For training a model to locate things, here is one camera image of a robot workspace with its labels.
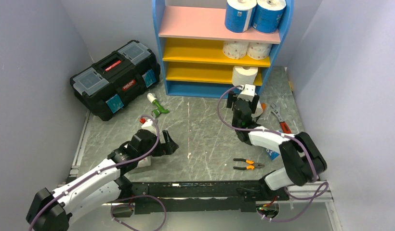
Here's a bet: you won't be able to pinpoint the plain white roll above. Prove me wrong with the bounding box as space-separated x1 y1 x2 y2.
232 66 258 86
252 102 264 119

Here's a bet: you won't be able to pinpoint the white dotted roll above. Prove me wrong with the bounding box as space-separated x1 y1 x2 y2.
223 41 249 60

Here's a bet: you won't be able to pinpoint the blue cartoon roll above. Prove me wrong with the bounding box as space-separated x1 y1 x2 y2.
252 0 287 34

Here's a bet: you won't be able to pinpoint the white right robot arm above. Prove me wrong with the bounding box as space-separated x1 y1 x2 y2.
226 91 328 200

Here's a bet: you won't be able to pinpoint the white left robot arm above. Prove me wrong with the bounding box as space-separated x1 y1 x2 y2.
26 129 179 231

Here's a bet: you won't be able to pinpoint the blue shelf unit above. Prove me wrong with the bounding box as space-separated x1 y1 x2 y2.
152 0 294 98

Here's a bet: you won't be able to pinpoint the green pipe valve fitting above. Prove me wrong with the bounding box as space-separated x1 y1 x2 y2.
147 93 170 118

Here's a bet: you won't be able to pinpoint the black toolbox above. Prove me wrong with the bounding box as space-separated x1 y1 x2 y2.
69 40 161 121

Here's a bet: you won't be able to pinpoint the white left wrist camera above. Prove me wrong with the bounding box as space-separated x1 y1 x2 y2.
139 117 158 135

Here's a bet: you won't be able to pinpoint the red handled adjustable wrench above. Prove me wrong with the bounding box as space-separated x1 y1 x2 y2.
270 103 292 134

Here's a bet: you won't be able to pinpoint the orange handled pliers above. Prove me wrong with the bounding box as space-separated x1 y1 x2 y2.
233 158 265 170

